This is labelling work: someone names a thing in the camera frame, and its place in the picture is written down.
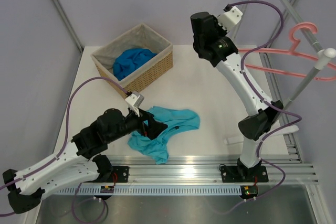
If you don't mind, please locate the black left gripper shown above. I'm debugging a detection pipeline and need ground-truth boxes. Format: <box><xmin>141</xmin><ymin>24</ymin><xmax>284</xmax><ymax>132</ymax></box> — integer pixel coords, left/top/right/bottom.
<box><xmin>107</xmin><ymin>105</ymin><xmax>167</xmax><ymax>143</ymax></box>

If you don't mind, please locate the light blue t shirt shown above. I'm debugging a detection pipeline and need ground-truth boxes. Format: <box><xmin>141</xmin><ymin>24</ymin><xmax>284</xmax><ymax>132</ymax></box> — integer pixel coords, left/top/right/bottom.
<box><xmin>128</xmin><ymin>106</ymin><xmax>201</xmax><ymax>165</ymax></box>

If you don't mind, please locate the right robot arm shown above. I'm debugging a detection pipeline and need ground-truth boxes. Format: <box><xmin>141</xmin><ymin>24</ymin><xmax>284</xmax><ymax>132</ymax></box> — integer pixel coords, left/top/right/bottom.
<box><xmin>191</xmin><ymin>7</ymin><xmax>284</xmax><ymax>180</ymax></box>

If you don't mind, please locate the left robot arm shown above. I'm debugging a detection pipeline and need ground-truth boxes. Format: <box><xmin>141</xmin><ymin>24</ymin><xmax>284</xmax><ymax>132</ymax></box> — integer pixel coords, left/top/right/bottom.
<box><xmin>3</xmin><ymin>109</ymin><xmax>167</xmax><ymax>214</ymax></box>

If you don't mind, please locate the pink plastic hanger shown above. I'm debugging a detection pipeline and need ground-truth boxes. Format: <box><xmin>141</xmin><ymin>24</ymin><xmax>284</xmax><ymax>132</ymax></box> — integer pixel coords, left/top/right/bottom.
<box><xmin>246</xmin><ymin>22</ymin><xmax>335</xmax><ymax>78</ymax></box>

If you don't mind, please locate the wicker basket with liner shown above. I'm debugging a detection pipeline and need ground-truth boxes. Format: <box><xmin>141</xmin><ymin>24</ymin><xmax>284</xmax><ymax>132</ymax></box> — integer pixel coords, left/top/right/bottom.
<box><xmin>91</xmin><ymin>23</ymin><xmax>173</xmax><ymax>98</ymax></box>

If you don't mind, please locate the dark blue cloth in basket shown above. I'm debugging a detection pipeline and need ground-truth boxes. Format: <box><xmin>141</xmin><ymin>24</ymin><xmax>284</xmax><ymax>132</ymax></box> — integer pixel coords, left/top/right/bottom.
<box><xmin>112</xmin><ymin>48</ymin><xmax>157</xmax><ymax>81</ymax></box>

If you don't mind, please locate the grey clothes rack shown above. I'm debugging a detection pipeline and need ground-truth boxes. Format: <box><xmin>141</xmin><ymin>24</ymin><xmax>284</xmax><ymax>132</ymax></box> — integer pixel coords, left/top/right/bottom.
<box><xmin>223</xmin><ymin>0</ymin><xmax>336</xmax><ymax>145</ymax></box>

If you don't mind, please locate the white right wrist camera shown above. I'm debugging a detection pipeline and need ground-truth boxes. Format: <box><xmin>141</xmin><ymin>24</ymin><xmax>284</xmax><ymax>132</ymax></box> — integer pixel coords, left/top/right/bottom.
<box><xmin>222</xmin><ymin>6</ymin><xmax>243</xmax><ymax>31</ymax></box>

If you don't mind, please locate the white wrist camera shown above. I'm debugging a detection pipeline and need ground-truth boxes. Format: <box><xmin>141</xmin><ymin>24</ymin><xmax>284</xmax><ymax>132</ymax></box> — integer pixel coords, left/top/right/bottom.
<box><xmin>222</xmin><ymin>6</ymin><xmax>243</xmax><ymax>31</ymax></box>
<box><xmin>125</xmin><ymin>91</ymin><xmax>144</xmax><ymax>117</ymax></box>

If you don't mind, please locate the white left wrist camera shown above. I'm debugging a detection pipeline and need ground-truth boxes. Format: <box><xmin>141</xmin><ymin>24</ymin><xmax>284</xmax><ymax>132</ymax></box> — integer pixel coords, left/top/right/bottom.
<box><xmin>125</xmin><ymin>91</ymin><xmax>144</xmax><ymax>117</ymax></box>

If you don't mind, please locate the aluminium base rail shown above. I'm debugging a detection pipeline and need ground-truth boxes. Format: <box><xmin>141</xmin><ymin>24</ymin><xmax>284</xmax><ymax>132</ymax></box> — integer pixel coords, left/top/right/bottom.
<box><xmin>109</xmin><ymin>154</ymin><xmax>319</xmax><ymax>185</ymax></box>

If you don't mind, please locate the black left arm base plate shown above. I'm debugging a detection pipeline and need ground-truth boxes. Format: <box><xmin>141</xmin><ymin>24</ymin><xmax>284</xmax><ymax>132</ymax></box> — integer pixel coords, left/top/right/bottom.
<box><xmin>90</xmin><ymin>165</ymin><xmax>130</xmax><ymax>184</ymax></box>

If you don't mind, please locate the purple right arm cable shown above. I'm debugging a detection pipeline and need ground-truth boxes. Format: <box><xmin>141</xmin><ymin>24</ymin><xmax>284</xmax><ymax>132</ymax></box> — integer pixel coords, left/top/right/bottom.
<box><xmin>209</xmin><ymin>0</ymin><xmax>302</xmax><ymax>216</ymax></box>

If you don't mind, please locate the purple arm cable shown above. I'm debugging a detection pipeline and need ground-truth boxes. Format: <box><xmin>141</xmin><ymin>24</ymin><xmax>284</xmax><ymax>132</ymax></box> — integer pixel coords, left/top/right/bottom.
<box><xmin>0</xmin><ymin>76</ymin><xmax>132</xmax><ymax>217</ymax></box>
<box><xmin>209</xmin><ymin>0</ymin><xmax>302</xmax><ymax>216</ymax></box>

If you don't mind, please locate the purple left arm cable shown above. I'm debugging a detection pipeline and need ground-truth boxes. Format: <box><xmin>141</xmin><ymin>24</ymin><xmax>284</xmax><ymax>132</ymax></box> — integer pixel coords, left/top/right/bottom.
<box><xmin>0</xmin><ymin>76</ymin><xmax>132</xmax><ymax>217</ymax></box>

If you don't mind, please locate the perforated cable duct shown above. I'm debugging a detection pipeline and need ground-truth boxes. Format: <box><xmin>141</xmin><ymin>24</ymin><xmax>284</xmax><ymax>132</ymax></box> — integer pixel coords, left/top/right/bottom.
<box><xmin>56</xmin><ymin>185</ymin><xmax>242</xmax><ymax>196</ymax></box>

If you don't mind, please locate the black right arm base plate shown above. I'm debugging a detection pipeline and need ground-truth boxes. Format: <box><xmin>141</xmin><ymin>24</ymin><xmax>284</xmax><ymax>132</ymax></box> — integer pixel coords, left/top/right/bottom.
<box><xmin>219</xmin><ymin>164</ymin><xmax>269</xmax><ymax>183</ymax></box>

